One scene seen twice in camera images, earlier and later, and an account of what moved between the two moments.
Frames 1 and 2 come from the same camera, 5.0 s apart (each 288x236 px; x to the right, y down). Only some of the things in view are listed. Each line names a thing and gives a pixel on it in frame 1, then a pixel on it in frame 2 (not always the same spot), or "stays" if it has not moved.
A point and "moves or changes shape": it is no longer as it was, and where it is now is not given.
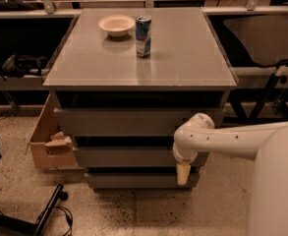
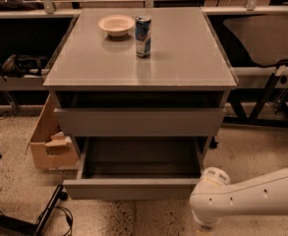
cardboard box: [51, 146] stays
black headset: [16, 66] stays
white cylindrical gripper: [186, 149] -> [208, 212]
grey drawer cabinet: [125, 82] stays
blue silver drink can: [143, 29] stays
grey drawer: [133, 156] moves or changes shape
